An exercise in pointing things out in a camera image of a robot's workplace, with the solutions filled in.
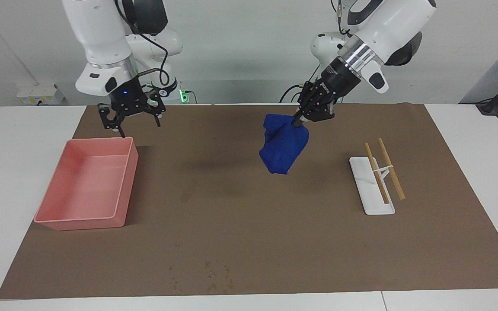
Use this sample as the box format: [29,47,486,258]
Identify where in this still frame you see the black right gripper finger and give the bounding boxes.
[145,97,166,128]
[98,103,127,138]

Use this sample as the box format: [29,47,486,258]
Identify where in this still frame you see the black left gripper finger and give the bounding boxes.
[303,99,335,124]
[292,82,319,127]

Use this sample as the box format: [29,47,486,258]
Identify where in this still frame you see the blue towel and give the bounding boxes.
[259,113,310,175]

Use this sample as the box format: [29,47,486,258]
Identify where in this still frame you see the pink plastic bin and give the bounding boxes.
[34,137,139,231]

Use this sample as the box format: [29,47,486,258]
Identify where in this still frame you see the wooden rack rod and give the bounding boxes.
[377,138,406,200]
[364,143,390,205]

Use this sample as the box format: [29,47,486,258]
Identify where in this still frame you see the brown table mat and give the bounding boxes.
[0,103,498,300]

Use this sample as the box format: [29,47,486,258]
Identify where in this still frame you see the black base cables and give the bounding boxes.
[279,80,315,103]

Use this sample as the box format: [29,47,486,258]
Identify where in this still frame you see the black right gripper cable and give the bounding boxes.
[115,0,177,87]

